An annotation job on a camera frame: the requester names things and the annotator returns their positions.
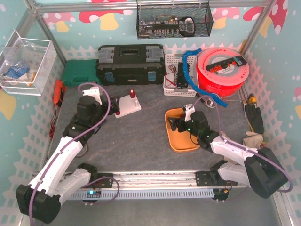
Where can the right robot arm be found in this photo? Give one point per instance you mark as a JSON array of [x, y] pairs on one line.
[[256, 168]]

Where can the red filament spool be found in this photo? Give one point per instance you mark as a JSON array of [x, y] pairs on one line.
[[225, 82]]

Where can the black terminal strip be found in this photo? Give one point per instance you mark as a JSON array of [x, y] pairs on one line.
[[235, 61]]

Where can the black mesh wire basket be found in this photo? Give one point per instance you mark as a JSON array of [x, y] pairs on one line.
[[185, 20]]

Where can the white peg base plate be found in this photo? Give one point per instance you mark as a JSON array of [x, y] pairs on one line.
[[128, 105]]

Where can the orange multimeter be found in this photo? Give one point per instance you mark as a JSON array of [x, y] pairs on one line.
[[59, 92]]

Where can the green tool case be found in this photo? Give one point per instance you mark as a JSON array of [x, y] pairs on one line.
[[77, 72]]

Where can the orange plastic tray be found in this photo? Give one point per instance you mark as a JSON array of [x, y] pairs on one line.
[[179, 141]]

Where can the black work glove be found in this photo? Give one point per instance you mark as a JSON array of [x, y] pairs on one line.
[[254, 118]]

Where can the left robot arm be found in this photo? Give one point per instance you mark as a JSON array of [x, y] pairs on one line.
[[43, 197]]

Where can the brown tape roll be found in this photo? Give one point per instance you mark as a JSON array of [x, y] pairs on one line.
[[83, 151]]

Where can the beige work glove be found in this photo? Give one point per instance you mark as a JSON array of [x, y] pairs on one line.
[[253, 140]]

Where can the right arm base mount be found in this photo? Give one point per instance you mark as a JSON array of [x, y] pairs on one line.
[[211, 178]]

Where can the clear acrylic box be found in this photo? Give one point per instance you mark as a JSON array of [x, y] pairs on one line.
[[38, 54]]

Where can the grey slotted cable duct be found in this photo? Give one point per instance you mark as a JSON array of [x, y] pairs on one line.
[[144, 194]]

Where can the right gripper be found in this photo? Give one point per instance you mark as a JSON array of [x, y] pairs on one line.
[[179, 124]]

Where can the black toolbox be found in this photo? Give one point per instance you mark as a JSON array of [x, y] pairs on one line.
[[139, 64]]

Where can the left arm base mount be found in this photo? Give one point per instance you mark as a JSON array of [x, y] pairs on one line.
[[104, 183]]

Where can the white plastic basket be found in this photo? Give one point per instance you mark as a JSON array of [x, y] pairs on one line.
[[170, 87]]

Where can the yellow black screwdriver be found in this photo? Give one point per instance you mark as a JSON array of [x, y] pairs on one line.
[[251, 99]]

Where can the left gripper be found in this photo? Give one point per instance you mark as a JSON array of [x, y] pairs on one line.
[[113, 105]]

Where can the blue white glove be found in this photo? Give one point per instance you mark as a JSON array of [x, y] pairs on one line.
[[18, 71]]

